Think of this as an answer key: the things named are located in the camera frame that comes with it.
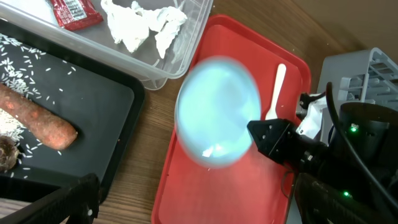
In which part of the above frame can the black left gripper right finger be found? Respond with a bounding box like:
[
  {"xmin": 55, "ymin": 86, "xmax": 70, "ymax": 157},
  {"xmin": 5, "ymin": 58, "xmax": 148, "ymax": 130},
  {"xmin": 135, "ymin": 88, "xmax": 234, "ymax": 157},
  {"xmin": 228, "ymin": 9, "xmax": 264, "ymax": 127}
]
[{"xmin": 295, "ymin": 173, "xmax": 397, "ymax": 224}]

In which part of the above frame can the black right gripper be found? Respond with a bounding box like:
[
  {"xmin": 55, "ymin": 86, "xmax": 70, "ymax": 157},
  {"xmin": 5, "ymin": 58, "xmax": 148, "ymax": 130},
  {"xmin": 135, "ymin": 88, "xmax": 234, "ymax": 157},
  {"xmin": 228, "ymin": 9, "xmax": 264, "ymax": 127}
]
[{"xmin": 247, "ymin": 119, "xmax": 329, "ymax": 173}]

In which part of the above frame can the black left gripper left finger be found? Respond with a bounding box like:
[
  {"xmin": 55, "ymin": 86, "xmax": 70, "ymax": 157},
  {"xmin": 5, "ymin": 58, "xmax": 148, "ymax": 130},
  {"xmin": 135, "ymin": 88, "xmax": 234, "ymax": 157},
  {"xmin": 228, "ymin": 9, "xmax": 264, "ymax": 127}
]
[{"xmin": 1, "ymin": 174, "xmax": 100, "ymax": 224}]

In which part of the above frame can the white plastic spoon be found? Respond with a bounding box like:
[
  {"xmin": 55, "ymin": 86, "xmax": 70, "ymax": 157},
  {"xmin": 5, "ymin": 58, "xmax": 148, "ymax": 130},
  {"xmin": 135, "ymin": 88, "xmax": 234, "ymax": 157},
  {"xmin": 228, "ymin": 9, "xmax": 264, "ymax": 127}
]
[{"xmin": 266, "ymin": 63, "xmax": 287, "ymax": 120}]

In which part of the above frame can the light blue plate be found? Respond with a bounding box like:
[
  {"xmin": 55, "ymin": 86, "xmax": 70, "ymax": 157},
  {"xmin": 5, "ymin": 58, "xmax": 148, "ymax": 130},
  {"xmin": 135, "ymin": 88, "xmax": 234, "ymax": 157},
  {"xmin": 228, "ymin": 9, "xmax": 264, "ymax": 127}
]
[{"xmin": 175, "ymin": 57, "xmax": 261, "ymax": 169}]

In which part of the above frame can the orange carrot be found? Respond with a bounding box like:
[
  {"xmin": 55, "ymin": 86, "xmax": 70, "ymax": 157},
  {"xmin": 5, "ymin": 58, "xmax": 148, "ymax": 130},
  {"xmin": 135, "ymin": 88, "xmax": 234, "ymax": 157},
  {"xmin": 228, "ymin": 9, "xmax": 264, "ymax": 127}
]
[{"xmin": 1, "ymin": 84, "xmax": 78, "ymax": 151}]

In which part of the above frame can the brown mushroom scrap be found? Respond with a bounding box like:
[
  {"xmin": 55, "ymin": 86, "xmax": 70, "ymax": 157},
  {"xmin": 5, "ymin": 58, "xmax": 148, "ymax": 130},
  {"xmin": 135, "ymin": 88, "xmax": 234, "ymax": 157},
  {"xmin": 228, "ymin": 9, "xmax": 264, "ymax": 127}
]
[{"xmin": 0, "ymin": 136, "xmax": 19, "ymax": 171}]

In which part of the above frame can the white tissue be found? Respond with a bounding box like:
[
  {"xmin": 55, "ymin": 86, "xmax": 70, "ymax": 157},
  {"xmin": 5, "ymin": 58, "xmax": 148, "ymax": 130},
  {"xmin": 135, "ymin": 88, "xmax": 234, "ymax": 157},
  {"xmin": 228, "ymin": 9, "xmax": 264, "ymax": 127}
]
[{"xmin": 101, "ymin": 0, "xmax": 188, "ymax": 58}]

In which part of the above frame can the red snack wrapper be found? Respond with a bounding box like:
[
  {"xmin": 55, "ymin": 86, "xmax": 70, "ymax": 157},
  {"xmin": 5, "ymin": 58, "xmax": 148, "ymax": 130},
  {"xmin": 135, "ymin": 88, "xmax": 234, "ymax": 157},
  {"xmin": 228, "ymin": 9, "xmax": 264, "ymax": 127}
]
[{"xmin": 50, "ymin": 0, "xmax": 103, "ymax": 31}]

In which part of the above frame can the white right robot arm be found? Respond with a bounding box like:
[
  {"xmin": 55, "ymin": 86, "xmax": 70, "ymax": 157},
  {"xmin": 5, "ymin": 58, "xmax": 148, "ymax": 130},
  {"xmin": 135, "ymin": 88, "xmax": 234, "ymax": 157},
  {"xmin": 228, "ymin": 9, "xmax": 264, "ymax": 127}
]
[{"xmin": 248, "ymin": 83, "xmax": 397, "ymax": 223}]

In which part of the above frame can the black waste tray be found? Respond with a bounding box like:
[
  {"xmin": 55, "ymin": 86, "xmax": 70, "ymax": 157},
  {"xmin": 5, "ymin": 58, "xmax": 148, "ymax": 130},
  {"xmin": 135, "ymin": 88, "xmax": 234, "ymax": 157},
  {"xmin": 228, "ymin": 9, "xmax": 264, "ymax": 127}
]
[{"xmin": 1, "ymin": 21, "xmax": 145, "ymax": 202}]

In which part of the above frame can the grey dishwasher rack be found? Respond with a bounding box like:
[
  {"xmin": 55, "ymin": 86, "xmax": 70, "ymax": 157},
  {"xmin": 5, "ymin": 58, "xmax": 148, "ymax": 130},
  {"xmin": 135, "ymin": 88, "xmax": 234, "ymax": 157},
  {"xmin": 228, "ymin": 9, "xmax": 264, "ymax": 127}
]
[{"xmin": 317, "ymin": 47, "xmax": 397, "ymax": 110}]

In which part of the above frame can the red plastic tray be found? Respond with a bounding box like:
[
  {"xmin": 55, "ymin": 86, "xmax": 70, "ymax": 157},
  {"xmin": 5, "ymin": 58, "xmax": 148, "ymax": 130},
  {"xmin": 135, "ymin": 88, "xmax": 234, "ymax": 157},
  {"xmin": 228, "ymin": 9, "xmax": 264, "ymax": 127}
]
[{"xmin": 152, "ymin": 14, "xmax": 312, "ymax": 224}]

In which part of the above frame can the white rice pile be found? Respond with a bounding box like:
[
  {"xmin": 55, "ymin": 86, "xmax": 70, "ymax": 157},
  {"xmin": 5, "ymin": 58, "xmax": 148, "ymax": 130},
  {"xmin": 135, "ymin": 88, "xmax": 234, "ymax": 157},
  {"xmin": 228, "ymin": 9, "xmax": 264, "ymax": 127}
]
[{"xmin": 1, "ymin": 34, "xmax": 50, "ymax": 180}]

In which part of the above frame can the clear plastic bin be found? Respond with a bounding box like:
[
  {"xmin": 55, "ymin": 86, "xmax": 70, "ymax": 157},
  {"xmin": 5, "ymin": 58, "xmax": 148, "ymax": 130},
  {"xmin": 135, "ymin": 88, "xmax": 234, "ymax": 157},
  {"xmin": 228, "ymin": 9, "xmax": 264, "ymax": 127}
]
[{"xmin": 1, "ymin": 0, "xmax": 213, "ymax": 90}]

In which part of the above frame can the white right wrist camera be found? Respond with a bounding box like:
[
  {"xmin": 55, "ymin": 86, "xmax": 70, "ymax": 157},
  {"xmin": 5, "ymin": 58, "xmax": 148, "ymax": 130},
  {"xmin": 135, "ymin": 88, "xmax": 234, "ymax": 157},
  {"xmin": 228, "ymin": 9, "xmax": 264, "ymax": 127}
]
[{"xmin": 296, "ymin": 92, "xmax": 327, "ymax": 139}]

